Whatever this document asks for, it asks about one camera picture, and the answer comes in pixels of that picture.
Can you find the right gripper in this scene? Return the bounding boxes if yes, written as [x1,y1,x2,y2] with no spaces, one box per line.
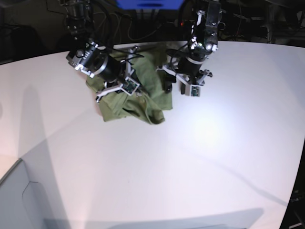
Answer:
[96,46,144,102]

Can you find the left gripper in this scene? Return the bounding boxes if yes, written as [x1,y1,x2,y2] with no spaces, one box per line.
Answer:
[156,56,213,95]

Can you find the green T-shirt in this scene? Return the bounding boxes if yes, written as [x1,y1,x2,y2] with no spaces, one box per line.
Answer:
[99,46,173,125]

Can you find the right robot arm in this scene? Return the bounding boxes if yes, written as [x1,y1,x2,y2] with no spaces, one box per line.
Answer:
[60,0,143,102]

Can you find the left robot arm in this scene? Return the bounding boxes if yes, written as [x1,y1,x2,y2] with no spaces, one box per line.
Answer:
[157,0,222,97]

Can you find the black power strip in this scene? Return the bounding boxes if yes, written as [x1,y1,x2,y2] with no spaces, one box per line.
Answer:
[173,19,226,30]

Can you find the blue box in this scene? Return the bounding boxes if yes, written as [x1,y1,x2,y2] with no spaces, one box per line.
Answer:
[116,0,183,10]

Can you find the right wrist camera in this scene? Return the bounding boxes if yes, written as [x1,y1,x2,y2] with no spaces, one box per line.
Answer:
[121,76,140,96]

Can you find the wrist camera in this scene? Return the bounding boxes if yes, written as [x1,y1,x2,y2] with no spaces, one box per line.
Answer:
[188,84,201,97]
[121,76,140,96]

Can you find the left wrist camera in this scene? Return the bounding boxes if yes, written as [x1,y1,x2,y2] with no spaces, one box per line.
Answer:
[188,84,201,97]

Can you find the grey cable loop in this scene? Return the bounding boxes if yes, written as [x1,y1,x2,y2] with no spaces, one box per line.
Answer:
[95,11,163,42]

